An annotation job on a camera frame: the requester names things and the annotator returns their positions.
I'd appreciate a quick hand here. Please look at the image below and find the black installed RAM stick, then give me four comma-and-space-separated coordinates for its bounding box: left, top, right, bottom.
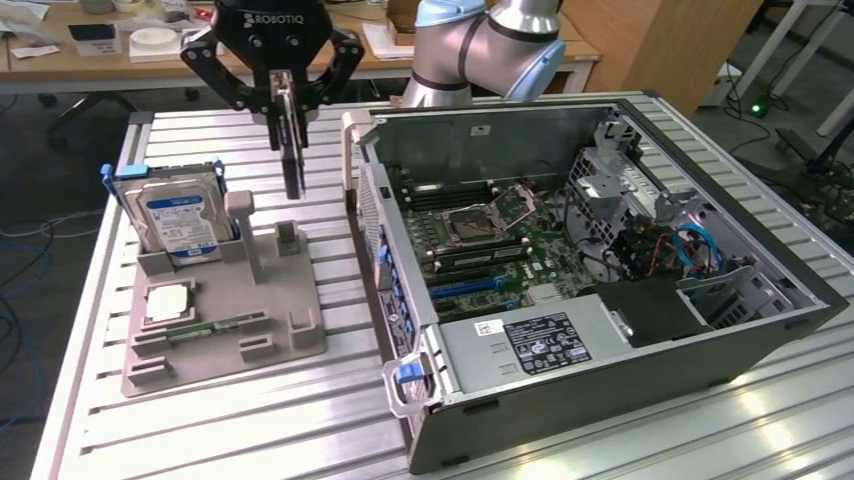
433, 243, 533, 271

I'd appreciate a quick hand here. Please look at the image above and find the graphics card with metal bracket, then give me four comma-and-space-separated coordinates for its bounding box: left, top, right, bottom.
269, 69, 310, 201

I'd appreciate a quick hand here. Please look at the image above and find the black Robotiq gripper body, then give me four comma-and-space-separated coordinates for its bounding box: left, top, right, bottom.
213, 0, 335, 77

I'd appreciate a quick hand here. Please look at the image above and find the wooden desk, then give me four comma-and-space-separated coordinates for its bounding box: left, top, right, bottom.
0, 0, 602, 96

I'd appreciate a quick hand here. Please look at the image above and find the black office chair base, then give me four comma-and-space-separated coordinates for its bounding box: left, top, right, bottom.
39, 89, 202, 147

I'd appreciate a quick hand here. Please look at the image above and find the black floor stand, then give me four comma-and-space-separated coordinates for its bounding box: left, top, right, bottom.
776, 127, 854, 177

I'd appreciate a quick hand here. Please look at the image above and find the grey parts rack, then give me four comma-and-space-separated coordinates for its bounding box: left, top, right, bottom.
119, 189, 330, 399

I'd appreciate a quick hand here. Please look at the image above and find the blue wire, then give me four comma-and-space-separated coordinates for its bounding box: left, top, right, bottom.
673, 224, 726, 274

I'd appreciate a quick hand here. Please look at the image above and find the red wire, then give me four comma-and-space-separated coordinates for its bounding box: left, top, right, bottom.
652, 232, 677, 271

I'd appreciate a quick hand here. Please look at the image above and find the green motherboard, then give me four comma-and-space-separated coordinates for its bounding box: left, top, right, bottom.
386, 167, 606, 326

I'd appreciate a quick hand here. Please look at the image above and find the clear plastic bag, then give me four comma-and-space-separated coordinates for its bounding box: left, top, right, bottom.
0, 2, 68, 44

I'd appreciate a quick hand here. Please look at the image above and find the white flat box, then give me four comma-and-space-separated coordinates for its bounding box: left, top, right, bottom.
128, 42, 189, 64

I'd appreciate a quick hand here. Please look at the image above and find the white box with black top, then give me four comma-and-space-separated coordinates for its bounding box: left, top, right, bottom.
66, 23, 126, 57

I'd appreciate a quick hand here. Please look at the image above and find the grey power supply unit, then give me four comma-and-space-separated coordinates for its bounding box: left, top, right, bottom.
426, 292, 636, 396

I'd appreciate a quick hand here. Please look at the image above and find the open socket cover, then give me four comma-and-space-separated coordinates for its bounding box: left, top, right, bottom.
491, 183, 541, 226

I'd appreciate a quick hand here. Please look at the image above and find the white desk leg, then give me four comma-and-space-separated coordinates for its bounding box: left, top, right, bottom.
732, 0, 854, 137

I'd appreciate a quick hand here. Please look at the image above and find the metal disk bay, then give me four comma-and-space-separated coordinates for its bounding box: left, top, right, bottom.
563, 119, 700, 251

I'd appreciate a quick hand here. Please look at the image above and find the white paper stack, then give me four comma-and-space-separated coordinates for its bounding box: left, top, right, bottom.
362, 20, 419, 60

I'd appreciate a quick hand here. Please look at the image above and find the open black PC case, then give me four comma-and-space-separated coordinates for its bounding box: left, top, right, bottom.
339, 97, 850, 476

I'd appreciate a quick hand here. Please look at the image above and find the wooden cabinet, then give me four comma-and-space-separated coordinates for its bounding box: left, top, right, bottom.
586, 0, 766, 114

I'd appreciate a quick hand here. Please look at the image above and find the green RAM stick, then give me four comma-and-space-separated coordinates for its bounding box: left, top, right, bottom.
166, 313, 269, 341

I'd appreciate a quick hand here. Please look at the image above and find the brown cardboard box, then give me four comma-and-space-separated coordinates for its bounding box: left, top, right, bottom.
386, 0, 421, 32

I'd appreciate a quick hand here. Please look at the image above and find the silver CPU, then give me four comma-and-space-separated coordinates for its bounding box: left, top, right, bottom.
145, 285, 193, 321

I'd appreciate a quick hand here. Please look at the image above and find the hard disk in blue caddy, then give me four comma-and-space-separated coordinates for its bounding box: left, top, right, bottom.
99, 155, 233, 269

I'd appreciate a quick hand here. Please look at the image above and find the white round dish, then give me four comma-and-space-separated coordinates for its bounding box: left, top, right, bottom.
130, 27, 183, 51

